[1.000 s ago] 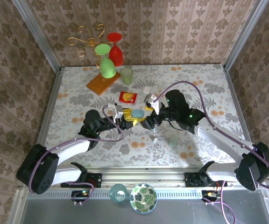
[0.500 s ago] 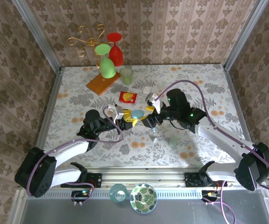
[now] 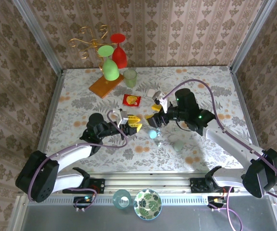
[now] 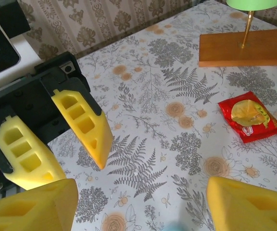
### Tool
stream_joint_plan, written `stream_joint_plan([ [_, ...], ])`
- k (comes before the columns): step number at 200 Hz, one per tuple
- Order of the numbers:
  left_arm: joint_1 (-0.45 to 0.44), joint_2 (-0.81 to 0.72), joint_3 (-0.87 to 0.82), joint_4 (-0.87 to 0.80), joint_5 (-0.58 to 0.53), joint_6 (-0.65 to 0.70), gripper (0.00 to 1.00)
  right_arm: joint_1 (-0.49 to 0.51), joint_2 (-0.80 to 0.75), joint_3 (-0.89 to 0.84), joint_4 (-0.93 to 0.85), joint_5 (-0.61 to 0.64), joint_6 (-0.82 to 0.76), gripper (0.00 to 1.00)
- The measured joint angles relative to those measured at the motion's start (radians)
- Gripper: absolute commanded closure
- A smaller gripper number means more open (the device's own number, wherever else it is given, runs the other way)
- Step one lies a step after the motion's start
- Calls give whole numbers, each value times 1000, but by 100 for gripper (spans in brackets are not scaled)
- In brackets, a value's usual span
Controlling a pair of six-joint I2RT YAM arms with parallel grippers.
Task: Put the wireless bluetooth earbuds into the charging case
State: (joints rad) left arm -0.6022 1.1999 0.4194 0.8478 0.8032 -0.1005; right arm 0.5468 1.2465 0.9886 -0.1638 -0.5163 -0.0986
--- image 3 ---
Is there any long aluminium base rail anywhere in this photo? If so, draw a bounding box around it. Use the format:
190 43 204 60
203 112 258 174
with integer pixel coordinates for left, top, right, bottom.
18 171 277 196

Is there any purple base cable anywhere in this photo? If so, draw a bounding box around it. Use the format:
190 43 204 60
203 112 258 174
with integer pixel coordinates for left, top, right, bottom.
75 187 98 212
209 186 244 231

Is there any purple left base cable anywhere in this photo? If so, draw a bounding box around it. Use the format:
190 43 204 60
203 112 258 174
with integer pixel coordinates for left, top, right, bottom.
75 187 98 212

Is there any teal glass cup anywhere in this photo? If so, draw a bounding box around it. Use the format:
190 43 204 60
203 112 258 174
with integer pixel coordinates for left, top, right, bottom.
112 189 132 211

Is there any green plastic tumbler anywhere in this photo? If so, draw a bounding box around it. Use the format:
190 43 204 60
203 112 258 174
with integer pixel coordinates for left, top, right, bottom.
123 69 138 88

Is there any green wine glass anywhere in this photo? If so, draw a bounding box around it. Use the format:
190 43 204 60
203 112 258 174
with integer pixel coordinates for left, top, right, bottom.
97 45 120 81

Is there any gold wire glass rack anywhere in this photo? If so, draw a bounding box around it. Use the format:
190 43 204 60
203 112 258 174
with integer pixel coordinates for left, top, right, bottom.
68 24 125 99

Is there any aluminium frame post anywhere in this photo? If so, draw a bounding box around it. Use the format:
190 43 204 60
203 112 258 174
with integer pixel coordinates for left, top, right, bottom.
11 0 64 74
229 0 277 72

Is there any red snack packet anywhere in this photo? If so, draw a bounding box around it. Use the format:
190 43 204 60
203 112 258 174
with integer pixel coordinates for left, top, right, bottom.
122 93 141 107

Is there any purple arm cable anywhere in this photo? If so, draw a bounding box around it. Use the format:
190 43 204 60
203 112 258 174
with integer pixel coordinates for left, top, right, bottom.
28 110 129 202
164 79 277 202

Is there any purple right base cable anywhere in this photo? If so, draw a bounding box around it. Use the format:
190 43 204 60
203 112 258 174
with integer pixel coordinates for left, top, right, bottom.
209 186 244 231

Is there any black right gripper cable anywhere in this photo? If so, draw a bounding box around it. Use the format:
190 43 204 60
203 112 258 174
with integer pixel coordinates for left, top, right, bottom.
176 120 197 132

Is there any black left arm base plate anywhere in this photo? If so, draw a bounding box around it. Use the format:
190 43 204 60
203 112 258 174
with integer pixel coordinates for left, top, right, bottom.
63 178 105 194

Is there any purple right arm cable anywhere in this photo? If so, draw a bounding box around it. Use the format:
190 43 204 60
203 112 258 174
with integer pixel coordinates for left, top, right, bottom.
164 79 277 202

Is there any slotted grey cable duct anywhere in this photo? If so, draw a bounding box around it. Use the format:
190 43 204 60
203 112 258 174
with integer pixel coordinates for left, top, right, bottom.
24 194 277 205

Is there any aluminium table side rail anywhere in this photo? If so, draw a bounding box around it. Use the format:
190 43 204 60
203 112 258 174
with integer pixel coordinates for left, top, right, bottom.
229 68 262 154
36 69 65 154

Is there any leaf pattern bowl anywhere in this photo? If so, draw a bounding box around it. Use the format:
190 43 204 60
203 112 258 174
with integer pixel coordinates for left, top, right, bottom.
133 189 163 220

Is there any red wine glass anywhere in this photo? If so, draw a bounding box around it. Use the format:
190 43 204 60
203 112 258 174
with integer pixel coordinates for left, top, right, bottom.
110 33 127 69

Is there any grey metal shelf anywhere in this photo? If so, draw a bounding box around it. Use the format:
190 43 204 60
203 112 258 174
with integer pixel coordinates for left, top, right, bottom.
7 194 277 231

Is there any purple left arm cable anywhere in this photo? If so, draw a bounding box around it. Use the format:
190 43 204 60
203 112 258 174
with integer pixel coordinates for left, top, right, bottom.
28 110 129 202

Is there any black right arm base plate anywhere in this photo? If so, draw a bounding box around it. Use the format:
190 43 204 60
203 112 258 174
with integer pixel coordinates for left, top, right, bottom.
190 177 234 193

